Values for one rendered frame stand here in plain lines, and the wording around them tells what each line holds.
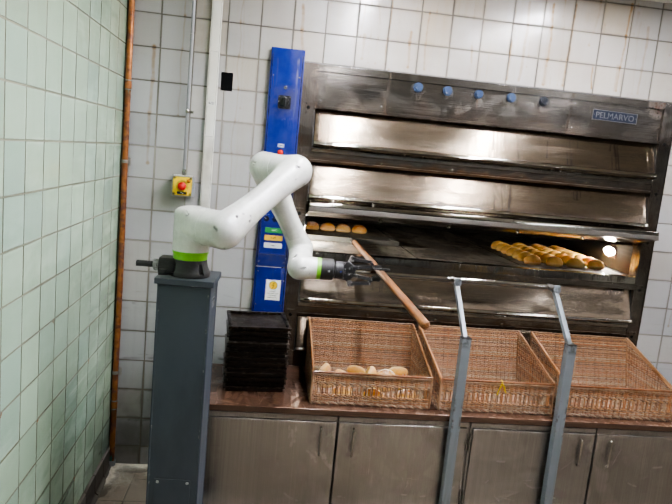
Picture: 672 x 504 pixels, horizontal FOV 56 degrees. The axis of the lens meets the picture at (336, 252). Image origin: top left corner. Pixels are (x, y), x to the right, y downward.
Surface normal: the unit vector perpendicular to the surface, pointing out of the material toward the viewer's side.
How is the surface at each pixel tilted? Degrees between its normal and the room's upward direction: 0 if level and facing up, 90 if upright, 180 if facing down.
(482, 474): 90
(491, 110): 90
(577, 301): 70
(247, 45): 90
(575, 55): 90
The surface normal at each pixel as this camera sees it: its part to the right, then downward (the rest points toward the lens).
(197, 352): 0.05, 0.15
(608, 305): 0.13, -0.18
